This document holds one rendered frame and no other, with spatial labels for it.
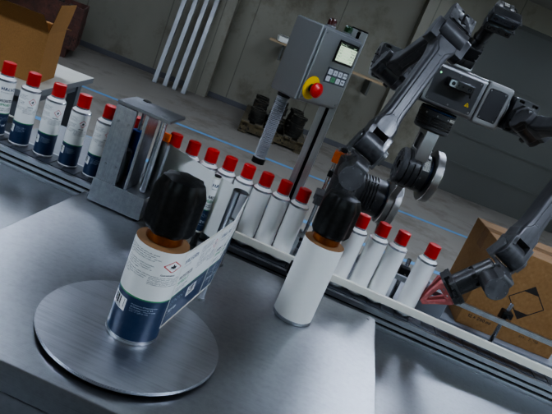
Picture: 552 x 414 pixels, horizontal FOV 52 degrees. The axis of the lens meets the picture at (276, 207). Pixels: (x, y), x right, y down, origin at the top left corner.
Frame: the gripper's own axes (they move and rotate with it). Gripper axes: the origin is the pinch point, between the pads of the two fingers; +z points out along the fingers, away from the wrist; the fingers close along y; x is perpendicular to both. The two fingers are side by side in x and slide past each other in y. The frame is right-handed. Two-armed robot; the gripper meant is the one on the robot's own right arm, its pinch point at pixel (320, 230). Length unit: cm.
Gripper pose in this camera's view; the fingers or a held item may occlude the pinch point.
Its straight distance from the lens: 143.3
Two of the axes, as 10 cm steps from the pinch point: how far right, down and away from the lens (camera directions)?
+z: -3.6, 8.9, 2.9
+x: 1.6, -2.5, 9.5
